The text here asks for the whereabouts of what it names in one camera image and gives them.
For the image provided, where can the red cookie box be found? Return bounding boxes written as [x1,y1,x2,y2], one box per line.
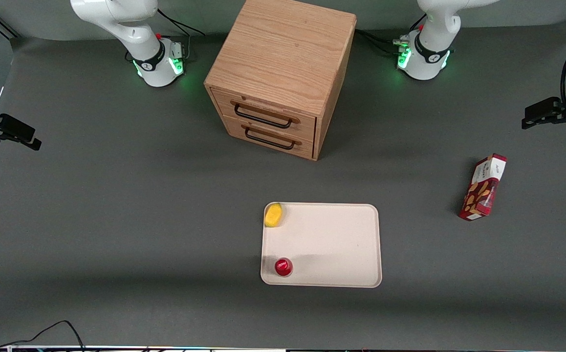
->
[458,153,508,222]

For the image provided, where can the beige plastic tray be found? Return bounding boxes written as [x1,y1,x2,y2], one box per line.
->
[260,202,383,288]

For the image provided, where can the wooden drawer with wide front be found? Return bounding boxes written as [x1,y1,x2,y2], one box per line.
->
[211,88,317,143]

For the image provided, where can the wooden drawer with narrow front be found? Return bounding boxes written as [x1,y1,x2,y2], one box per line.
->
[221,116,315,160]

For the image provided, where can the wooden two-drawer cabinet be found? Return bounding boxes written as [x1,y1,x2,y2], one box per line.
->
[204,0,357,161]

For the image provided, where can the yellow lemon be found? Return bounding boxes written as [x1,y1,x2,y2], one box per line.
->
[264,202,283,229]

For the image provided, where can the black left arm base cables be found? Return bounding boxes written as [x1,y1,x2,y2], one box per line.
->
[355,15,427,55]

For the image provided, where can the short black drawer handle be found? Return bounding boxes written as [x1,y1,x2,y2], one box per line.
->
[241,125,302,151]

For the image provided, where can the long black drawer handle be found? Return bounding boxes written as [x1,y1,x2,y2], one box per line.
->
[231,100,300,130]

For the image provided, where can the black right arm base cable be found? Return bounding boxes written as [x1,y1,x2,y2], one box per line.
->
[157,8,206,63]

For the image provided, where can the thin black loose cable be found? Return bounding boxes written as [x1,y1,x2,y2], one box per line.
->
[0,320,86,352]

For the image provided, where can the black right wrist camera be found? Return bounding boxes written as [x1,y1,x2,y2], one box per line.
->
[0,83,43,151]

